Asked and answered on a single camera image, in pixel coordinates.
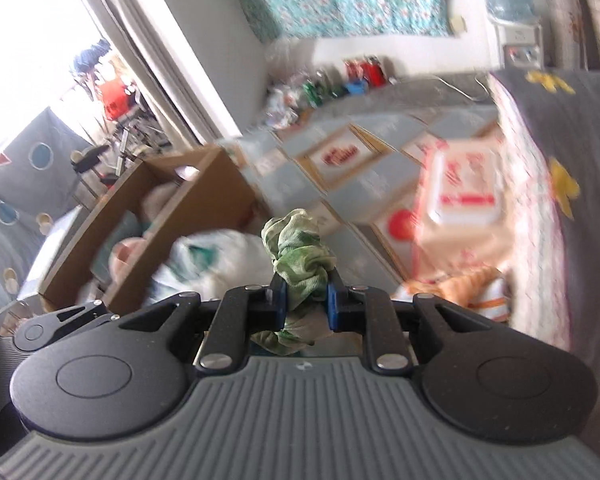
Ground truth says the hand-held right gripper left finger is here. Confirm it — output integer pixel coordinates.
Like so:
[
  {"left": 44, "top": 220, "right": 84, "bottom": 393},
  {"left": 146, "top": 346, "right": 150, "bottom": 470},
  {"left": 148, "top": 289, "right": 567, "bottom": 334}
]
[{"left": 120, "top": 275, "right": 288, "bottom": 378}]

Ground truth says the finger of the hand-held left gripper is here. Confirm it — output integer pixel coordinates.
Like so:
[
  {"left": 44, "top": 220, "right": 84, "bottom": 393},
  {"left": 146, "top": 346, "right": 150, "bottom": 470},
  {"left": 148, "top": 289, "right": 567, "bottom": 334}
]
[{"left": 44, "top": 300, "right": 120, "bottom": 334}]

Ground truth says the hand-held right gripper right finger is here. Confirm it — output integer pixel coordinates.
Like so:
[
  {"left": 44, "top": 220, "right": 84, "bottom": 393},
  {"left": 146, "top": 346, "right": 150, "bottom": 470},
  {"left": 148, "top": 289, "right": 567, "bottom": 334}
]
[{"left": 327, "top": 271, "right": 486, "bottom": 377}]

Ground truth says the green scrunchie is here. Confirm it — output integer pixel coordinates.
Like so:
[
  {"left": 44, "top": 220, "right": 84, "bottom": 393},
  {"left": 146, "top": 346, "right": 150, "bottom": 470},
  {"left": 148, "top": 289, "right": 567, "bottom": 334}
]
[{"left": 249, "top": 207, "right": 339, "bottom": 359}]

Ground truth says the cardboard box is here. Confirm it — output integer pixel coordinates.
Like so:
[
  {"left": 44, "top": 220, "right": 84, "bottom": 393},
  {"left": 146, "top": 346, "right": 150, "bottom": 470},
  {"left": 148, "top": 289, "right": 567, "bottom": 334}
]
[{"left": 36, "top": 144, "right": 259, "bottom": 317}]

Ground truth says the teal towel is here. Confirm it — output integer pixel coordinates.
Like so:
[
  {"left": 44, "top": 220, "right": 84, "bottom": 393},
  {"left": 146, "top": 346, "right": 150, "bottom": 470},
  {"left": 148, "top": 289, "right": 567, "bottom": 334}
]
[{"left": 91, "top": 209, "right": 142, "bottom": 277}]

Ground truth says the white plastic bag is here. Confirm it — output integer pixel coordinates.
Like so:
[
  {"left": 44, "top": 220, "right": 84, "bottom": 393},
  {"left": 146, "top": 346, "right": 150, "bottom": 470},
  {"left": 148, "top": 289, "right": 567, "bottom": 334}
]
[{"left": 146, "top": 228, "right": 282, "bottom": 307}]

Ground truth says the orange striped cloth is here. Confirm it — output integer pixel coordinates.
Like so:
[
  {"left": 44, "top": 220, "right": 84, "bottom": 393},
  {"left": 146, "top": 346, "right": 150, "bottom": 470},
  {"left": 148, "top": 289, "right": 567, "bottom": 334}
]
[{"left": 391, "top": 264, "right": 514, "bottom": 324}]

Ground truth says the grey circle print cloth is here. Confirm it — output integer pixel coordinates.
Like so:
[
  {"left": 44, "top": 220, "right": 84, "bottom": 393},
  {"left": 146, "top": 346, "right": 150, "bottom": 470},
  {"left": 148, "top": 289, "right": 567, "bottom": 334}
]
[{"left": 0, "top": 106, "right": 97, "bottom": 322}]

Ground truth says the orange wet wipes pack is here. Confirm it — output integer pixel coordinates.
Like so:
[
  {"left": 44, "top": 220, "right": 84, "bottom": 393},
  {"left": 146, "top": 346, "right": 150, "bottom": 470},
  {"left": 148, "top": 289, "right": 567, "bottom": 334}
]
[{"left": 404, "top": 139, "right": 519, "bottom": 282}]

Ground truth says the green bottle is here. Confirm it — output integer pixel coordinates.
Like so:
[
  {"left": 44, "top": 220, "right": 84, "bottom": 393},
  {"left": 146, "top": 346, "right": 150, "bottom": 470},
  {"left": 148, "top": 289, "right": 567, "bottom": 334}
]
[{"left": 302, "top": 77, "right": 342, "bottom": 107}]

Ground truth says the clear plastic bag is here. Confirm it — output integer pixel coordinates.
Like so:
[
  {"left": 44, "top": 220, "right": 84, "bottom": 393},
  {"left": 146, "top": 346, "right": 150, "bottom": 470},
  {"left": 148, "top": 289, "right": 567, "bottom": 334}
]
[{"left": 264, "top": 39, "right": 322, "bottom": 132}]

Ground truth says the red hanging garment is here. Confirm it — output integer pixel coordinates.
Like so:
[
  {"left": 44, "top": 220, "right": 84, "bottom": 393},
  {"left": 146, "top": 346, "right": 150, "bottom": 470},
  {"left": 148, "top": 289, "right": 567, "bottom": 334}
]
[{"left": 94, "top": 66, "right": 142, "bottom": 122}]

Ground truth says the blue hanging garment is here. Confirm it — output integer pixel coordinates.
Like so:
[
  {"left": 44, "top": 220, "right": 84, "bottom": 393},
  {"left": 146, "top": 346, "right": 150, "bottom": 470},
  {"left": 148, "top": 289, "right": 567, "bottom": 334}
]
[{"left": 66, "top": 39, "right": 114, "bottom": 79}]

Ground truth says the grey quilt with yellow prints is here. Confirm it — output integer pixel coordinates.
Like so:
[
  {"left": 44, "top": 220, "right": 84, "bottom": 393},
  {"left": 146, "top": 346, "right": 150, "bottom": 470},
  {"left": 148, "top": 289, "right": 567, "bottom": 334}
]
[{"left": 486, "top": 66, "right": 600, "bottom": 382}]

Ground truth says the water dispenser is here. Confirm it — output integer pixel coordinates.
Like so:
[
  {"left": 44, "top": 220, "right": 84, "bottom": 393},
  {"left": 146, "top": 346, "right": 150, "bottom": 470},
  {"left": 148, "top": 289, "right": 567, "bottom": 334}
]
[{"left": 489, "top": 14, "right": 547, "bottom": 72}]

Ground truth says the white cable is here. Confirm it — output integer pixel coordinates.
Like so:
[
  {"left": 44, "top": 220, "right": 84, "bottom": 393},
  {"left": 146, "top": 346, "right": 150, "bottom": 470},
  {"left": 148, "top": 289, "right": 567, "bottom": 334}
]
[{"left": 429, "top": 71, "right": 492, "bottom": 104}]

